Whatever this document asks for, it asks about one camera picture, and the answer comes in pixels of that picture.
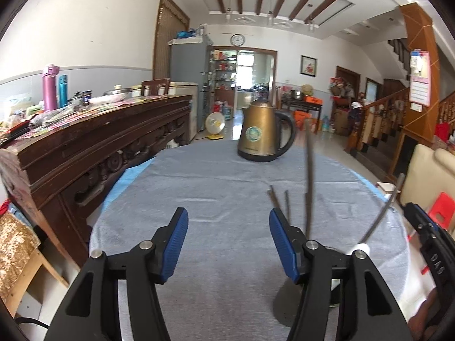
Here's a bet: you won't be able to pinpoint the grey refrigerator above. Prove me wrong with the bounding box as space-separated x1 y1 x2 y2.
168 36 214 132

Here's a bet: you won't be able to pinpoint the pink thermos bottle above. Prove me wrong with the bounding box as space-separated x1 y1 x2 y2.
42 64 59 111

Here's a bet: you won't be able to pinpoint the round heater with yellow base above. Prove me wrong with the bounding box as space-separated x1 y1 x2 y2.
205 112 226 140

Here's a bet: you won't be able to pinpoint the orange boxes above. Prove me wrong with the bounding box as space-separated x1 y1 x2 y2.
293 111 317 132

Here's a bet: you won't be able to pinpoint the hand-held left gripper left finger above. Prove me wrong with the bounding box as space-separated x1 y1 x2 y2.
44 208 189 341

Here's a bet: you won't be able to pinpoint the light wooden stool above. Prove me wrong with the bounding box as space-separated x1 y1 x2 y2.
5 249 68 317

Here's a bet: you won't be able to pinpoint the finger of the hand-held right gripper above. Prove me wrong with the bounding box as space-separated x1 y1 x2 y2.
404 202 439 235

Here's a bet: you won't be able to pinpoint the small white stool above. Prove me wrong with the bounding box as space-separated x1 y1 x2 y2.
375 182 402 196

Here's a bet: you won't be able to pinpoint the bamboo door blind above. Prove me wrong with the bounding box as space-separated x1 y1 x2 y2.
154 0 191 80

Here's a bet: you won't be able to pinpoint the black cable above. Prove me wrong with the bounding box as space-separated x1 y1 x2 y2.
16 318 48 329

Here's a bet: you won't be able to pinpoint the grey tablecloth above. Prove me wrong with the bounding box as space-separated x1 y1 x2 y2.
89 138 409 341

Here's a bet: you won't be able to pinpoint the shelf with bottles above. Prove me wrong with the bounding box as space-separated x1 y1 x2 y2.
210 48 237 89

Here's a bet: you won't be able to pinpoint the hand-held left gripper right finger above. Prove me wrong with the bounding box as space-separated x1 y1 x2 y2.
269 208 409 341

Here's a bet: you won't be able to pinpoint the wooden chair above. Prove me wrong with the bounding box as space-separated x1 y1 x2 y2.
141 78 170 97

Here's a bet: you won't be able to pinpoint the teal thermos bottle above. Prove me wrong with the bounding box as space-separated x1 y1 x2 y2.
58 74 69 108

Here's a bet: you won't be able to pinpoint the dark wooden side table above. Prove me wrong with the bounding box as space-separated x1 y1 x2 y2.
279 97 322 121

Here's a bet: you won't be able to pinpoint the black utensil holder cup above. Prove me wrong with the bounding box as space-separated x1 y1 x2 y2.
329 247 351 308

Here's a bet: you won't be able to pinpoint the small lidded teapot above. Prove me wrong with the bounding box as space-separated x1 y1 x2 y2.
69 92 89 111

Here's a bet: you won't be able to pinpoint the person's right hand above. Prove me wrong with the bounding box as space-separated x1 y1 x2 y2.
409 288 450 341

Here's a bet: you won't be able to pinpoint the checkered cloth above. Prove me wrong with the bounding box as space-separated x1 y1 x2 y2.
18 96 178 139

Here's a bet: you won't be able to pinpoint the white chest freezer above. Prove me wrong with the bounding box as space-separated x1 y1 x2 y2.
169 82 199 141

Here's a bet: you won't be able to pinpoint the light blue under cloth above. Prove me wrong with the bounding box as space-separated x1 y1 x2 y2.
101 156 157 221

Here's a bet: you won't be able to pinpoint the wooden staircase railing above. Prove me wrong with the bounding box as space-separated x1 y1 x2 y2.
346 89 409 153

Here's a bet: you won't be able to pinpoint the framed wall picture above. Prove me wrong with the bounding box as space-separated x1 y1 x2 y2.
300 55 318 77

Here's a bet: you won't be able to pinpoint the bronze electric kettle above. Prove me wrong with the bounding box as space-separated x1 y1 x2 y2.
237 99 296 163

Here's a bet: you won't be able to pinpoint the carved dark wooden sideboard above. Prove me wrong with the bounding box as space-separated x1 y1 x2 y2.
0 94 193 267

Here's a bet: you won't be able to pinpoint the gold sequined bag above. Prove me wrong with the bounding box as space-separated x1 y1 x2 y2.
0 213 40 281

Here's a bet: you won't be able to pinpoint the cream sofa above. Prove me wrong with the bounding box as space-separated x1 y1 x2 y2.
400 144 455 214

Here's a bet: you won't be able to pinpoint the wall calendar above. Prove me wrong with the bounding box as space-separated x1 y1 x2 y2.
408 50 431 106

